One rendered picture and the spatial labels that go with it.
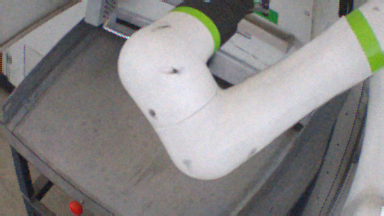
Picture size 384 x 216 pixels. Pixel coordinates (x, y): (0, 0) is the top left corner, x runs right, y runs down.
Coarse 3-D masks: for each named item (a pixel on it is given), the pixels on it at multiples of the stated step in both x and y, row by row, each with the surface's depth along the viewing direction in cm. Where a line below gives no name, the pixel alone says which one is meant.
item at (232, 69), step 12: (120, 12) 172; (132, 12) 172; (120, 24) 175; (132, 24) 173; (144, 24) 171; (216, 60) 166; (228, 60) 164; (240, 60) 163; (216, 72) 168; (228, 72) 166; (240, 72) 164; (252, 72) 162
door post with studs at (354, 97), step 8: (360, 0) 160; (368, 0) 158; (352, 88) 182; (360, 88) 180; (352, 96) 184; (352, 104) 185; (352, 112) 187; (344, 120) 191; (352, 120) 188; (344, 128) 192; (344, 136) 194; (344, 144) 195; (336, 152) 199; (336, 160) 201; (328, 168) 205; (336, 168) 203; (328, 176) 207; (328, 184) 208; (320, 192) 212; (320, 200) 214; (312, 208) 219; (320, 208) 216
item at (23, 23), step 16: (0, 0) 163; (16, 0) 169; (32, 0) 175; (48, 0) 181; (64, 0) 187; (80, 0) 189; (0, 16) 167; (16, 16) 174; (32, 16) 180; (48, 16) 182; (0, 32) 172; (16, 32) 179; (0, 48) 173
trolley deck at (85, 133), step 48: (96, 48) 175; (48, 96) 164; (96, 96) 165; (48, 144) 154; (96, 144) 156; (144, 144) 158; (96, 192) 147; (144, 192) 149; (192, 192) 151; (240, 192) 151; (288, 192) 157
